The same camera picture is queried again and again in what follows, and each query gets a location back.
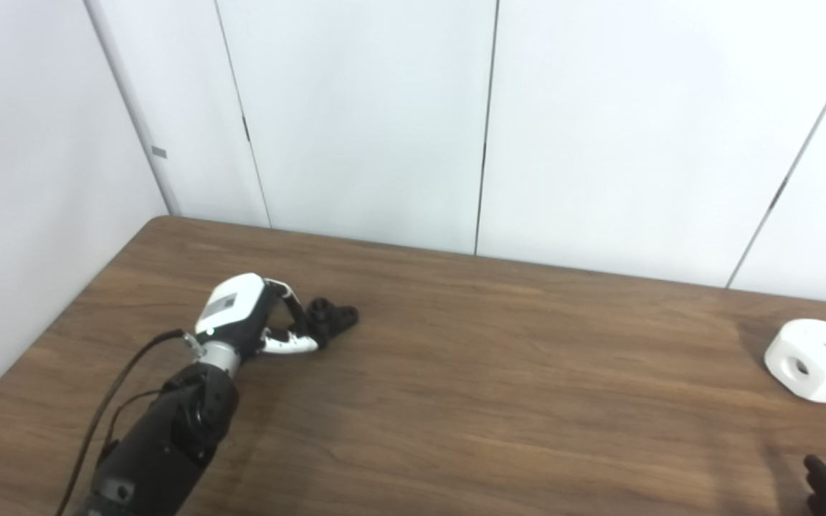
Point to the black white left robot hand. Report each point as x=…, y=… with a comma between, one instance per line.
x=234, y=304

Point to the black flanged holder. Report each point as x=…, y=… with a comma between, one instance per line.
x=338, y=319

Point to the round white plastic piece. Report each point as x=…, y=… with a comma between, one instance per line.
x=825, y=373

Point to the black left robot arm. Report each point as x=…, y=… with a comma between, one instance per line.
x=169, y=437

